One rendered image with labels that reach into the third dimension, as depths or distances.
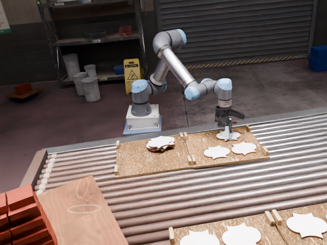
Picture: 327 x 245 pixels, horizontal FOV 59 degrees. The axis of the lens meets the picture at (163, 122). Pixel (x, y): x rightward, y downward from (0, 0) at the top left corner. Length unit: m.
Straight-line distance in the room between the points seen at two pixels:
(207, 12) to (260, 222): 5.28
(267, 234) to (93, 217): 0.66
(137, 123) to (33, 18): 4.93
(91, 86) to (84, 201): 3.99
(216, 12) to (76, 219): 5.45
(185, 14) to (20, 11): 3.26
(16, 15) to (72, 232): 5.97
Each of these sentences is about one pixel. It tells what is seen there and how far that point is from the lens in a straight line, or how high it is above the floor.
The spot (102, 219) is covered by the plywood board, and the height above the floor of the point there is 1.04.
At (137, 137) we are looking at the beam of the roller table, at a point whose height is 0.92.
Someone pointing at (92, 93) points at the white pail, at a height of 0.16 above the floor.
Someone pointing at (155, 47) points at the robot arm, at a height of 1.47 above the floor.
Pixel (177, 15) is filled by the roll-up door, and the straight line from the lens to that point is 6.14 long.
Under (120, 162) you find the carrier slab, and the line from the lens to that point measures 1.66.
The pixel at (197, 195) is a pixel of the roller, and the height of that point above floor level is 0.91.
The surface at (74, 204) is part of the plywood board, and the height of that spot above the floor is 1.04.
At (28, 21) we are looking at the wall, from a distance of 6.76.
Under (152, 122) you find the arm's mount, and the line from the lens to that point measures 2.07.
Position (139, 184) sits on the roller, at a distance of 1.50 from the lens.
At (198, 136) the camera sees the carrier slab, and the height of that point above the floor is 0.94.
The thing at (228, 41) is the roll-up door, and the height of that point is 0.51.
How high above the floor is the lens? 1.84
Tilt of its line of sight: 27 degrees down
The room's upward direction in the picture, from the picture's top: 6 degrees counter-clockwise
